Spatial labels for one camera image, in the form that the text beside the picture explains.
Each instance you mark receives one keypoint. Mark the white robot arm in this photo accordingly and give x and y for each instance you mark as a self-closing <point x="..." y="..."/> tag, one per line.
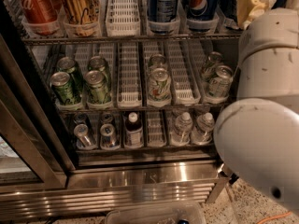
<point x="257" y="136"/>

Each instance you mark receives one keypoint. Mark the blue pepsi can logo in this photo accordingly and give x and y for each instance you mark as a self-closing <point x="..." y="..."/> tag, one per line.
<point x="199" y="12"/>

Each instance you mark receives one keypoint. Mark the white green can rear right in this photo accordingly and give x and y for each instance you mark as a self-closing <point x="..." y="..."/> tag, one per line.
<point x="208" y="68"/>

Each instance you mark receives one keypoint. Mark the blue pepsi can back label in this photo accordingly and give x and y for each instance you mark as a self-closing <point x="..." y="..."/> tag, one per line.
<point x="162" y="15"/>

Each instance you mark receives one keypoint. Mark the white green can rear middle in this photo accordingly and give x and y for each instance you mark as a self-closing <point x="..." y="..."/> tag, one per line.
<point x="156" y="61"/>

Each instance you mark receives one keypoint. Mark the white green can front middle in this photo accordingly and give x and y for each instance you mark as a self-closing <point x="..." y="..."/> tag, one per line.
<point x="159" y="85"/>

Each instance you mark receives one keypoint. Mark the white plastic shelf glide tray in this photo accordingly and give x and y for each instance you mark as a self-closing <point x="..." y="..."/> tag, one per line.
<point x="123" y="18"/>

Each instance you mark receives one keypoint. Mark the stainless steel display fridge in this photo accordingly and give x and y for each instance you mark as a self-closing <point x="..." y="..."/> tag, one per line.
<point x="46" y="171"/>

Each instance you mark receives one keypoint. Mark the gold soda can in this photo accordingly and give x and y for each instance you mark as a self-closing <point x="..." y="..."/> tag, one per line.
<point x="83" y="14"/>

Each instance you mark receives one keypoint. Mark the silver blue can rear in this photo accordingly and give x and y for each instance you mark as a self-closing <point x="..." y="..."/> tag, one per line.
<point x="107" y="118"/>

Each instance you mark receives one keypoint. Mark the silver blue can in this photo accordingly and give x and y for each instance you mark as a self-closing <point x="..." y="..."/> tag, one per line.
<point x="107" y="118"/>
<point x="109" y="140"/>

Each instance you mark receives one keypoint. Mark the silver blue can front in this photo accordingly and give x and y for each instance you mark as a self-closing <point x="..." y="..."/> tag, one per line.
<point x="109" y="140"/>

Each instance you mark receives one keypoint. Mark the green can rear left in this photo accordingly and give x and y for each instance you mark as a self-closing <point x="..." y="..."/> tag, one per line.
<point x="70" y="66"/>

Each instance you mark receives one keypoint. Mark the silver can rear left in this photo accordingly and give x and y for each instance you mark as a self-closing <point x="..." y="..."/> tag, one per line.
<point x="82" y="118"/>

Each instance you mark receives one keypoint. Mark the green can front left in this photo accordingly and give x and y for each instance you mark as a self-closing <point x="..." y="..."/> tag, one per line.
<point x="64" y="88"/>

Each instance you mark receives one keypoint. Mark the silver can front left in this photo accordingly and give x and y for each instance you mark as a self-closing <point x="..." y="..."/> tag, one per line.
<point x="84" y="135"/>

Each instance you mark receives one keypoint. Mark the red coca-cola can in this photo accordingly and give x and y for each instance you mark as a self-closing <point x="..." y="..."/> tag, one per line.
<point x="41" y="14"/>

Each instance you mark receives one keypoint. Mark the clear water bottle left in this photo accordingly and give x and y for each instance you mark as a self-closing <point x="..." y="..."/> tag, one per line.
<point x="180" y="136"/>

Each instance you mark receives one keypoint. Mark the dark juice bottle white cap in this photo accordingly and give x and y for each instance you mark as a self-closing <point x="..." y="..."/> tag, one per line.
<point x="133" y="131"/>

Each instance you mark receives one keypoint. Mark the middle wire shelf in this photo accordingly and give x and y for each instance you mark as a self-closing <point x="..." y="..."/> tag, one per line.
<point x="86" y="109"/>

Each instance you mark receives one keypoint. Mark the wire shelf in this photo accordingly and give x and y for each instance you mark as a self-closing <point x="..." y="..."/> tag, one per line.
<point x="86" y="109"/>
<point x="124" y="39"/>

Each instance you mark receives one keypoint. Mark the top wire shelf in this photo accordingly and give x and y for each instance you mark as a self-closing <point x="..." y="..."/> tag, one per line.
<point x="124" y="39"/>

